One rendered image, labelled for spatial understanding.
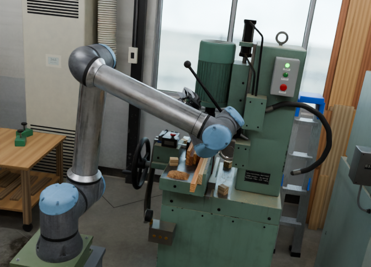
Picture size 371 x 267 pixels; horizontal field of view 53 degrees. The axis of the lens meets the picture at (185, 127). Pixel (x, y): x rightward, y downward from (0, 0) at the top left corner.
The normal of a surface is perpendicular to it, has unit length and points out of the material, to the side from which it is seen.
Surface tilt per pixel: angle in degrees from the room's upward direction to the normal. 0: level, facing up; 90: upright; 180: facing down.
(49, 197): 6
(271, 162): 90
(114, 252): 0
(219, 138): 92
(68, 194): 6
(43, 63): 90
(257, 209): 90
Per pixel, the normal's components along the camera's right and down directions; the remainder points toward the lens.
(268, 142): -0.18, 0.29
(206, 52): -0.60, 0.20
